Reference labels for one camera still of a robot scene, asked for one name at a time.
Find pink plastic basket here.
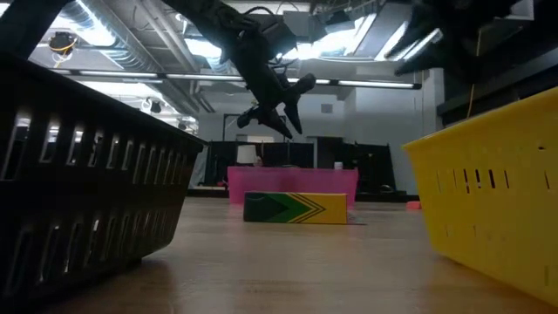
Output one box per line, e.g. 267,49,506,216
227,165,359,206

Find tall black cabinet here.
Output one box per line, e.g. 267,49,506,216
316,136,397,195

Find low black bench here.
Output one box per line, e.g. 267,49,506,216
355,190,409,203

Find white lamp shade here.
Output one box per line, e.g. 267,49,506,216
236,144,259,166

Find yellow hanging cable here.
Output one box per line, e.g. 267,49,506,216
466,28,483,119

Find yellow plastic slotted basket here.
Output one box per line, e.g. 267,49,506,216
403,86,558,309

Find green yellow crayon box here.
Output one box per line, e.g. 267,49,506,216
242,190,349,226

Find black partition panels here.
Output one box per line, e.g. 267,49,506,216
203,140,316,189

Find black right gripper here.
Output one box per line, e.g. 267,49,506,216
383,0,492,85

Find black plastic slotted basket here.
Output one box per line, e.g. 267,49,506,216
0,51,208,314

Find long ceiling light bar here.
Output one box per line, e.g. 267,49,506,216
78,69,422,91

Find round ceiling sensor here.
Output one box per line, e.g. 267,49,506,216
47,31,80,69

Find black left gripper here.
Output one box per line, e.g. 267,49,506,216
229,17,317,140

